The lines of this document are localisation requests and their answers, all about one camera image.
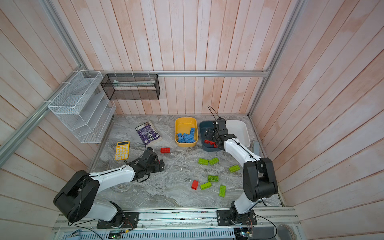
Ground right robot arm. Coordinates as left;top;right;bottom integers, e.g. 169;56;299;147
207;117;278;223

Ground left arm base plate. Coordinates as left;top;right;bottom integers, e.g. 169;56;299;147
97;212;140;229

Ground yellow plastic bin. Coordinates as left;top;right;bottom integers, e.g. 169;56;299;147
175;117;199;148

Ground white wire shelf rack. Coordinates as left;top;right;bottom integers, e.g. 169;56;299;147
49;71;116;144

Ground yellow calculator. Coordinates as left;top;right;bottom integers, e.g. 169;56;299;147
115;141;130;161

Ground black mesh basket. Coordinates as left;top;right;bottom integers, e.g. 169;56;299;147
101;73;161;101

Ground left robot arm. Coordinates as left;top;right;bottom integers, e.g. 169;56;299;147
53;148;165;229

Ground red lego near book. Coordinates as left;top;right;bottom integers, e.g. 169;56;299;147
161;148;171;154

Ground teal plastic bin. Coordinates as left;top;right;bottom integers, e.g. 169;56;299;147
199;121;220;152

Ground purple paperback book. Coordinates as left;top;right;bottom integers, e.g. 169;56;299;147
136;121;162;147

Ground grey stapler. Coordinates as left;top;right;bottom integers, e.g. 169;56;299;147
252;141;260;156

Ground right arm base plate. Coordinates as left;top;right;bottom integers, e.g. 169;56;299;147
216;209;257;226

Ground red lego brick front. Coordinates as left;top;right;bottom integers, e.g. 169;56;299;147
191;180;199;190

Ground white plastic bin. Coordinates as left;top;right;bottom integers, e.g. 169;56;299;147
226;120;251;148

